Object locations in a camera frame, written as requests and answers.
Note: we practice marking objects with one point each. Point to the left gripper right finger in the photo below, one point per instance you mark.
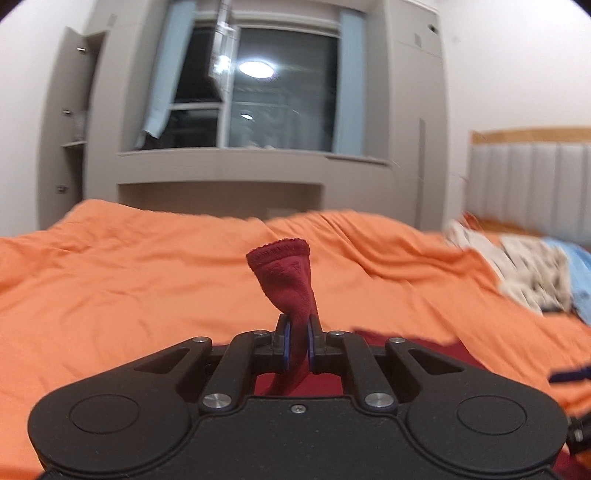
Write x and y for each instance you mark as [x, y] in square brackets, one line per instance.
[316, 344]

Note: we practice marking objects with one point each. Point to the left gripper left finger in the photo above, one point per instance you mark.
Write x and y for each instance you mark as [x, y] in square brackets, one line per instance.
[282, 342]

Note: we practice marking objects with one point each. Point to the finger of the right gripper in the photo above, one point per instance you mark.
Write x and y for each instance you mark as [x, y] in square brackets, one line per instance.
[570, 376]

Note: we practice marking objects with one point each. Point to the dark red sweater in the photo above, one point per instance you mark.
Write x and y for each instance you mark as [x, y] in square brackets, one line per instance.
[283, 269]

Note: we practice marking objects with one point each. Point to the light blue garment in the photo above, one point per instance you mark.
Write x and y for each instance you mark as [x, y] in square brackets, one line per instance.
[579, 265]

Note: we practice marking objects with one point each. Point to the cream patterned garment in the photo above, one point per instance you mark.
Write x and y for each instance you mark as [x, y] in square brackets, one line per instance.
[530, 272]

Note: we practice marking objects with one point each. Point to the orange bed cover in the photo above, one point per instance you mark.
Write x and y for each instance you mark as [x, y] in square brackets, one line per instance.
[110, 284]

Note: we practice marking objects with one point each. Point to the grey padded headboard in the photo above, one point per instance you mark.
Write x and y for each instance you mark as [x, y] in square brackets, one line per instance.
[533, 180]

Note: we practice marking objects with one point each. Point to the right light blue curtain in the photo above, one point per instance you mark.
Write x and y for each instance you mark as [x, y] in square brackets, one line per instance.
[350, 105]

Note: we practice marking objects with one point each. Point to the light blue curtain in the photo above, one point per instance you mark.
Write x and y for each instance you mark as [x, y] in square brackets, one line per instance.
[172, 48]
[350, 105]

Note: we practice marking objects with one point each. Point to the window with dark glass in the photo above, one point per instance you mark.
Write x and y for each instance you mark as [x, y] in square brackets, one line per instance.
[278, 92]

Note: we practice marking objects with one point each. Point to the grey built-in wardrobe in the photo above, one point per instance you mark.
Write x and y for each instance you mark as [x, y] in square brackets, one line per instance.
[97, 98]

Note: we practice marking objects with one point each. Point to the left light blue curtain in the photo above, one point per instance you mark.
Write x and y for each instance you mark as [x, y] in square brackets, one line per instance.
[172, 48]

